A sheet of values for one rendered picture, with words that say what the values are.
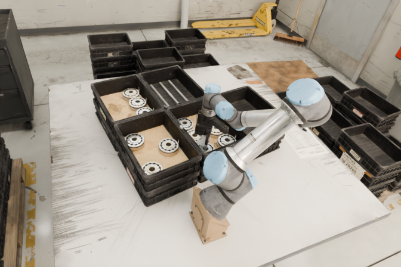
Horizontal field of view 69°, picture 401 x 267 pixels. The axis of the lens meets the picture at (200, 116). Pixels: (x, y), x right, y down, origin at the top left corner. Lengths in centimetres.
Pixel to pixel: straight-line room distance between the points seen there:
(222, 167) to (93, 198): 72
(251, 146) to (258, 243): 53
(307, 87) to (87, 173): 115
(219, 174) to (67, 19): 392
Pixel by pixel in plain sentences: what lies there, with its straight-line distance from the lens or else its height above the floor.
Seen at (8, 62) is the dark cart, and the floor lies 70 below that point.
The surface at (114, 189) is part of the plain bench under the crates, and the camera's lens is 157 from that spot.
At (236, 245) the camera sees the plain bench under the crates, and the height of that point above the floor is 70.
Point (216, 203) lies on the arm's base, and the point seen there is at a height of 93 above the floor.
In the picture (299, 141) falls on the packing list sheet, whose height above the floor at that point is 70.
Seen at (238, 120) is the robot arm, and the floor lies 110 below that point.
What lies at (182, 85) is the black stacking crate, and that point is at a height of 83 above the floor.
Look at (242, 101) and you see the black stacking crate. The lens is 197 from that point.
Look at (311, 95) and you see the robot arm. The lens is 107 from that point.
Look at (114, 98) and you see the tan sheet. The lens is 191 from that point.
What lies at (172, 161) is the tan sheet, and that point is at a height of 83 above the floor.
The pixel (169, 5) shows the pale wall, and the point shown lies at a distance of 488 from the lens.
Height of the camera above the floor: 195
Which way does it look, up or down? 39 degrees down
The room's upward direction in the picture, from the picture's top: 8 degrees clockwise
